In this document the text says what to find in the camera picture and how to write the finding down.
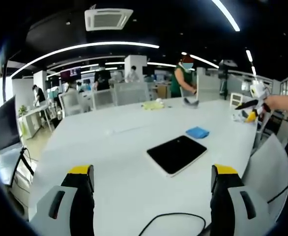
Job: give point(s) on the grey mesh office chair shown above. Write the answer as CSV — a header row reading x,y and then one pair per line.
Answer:
x,y
103,98
71,102
131,93

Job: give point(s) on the wall display screen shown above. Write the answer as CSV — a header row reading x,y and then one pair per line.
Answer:
x,y
70,73

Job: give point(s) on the white crumpled paper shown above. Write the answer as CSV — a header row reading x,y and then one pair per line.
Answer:
x,y
238,118

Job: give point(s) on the yellow cloth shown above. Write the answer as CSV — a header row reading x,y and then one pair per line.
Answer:
x,y
153,105

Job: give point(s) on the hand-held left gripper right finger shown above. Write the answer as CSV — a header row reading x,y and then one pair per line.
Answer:
x,y
235,204

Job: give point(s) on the dark grey object on table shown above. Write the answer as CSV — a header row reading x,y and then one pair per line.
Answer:
x,y
191,102

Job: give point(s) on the green potted plant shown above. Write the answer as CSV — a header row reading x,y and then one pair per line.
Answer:
x,y
23,109

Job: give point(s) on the black tablet with white frame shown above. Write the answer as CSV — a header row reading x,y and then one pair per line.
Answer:
x,y
177,155

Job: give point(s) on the ceiling air conditioner vent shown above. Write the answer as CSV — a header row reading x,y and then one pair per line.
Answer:
x,y
107,19

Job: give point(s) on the blue cleaning cloth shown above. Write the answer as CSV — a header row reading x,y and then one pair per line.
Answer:
x,y
197,132

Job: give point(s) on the white office chair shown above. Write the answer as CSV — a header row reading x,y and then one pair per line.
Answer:
x,y
267,169

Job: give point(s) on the small white box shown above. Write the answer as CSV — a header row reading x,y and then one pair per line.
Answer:
x,y
236,99

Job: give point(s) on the grey desk partition panel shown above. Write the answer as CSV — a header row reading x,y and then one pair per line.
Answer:
x,y
208,84

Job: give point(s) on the black monitor screen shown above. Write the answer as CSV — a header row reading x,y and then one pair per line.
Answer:
x,y
6,124

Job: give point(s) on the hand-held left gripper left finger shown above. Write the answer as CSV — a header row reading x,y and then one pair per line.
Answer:
x,y
67,204

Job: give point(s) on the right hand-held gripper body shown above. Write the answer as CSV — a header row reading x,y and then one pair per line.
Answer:
x,y
259,92

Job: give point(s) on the black tripod stand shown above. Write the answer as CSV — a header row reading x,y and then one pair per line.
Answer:
x,y
224,78

